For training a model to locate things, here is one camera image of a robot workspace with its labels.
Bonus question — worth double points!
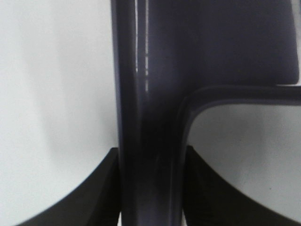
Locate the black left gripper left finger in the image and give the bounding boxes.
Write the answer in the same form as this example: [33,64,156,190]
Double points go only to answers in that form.
[21,148,120,226]

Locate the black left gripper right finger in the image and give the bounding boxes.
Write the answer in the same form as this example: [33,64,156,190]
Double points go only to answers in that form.
[183,146,300,226]

